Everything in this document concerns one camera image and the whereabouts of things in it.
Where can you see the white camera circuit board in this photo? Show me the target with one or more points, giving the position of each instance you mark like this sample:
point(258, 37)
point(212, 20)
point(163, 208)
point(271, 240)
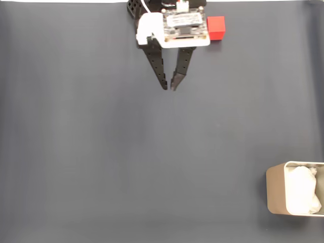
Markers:
point(182, 27)

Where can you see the dark blue-grey mat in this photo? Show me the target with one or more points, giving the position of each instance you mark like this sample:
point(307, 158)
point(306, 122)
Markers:
point(101, 152)

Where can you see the beige metal box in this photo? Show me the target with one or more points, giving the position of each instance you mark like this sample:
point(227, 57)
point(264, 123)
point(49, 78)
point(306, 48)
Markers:
point(274, 189)

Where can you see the red cube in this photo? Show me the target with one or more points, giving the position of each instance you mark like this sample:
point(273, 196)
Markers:
point(217, 26)

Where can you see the white tissue paper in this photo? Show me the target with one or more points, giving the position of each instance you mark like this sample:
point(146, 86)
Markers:
point(301, 189)

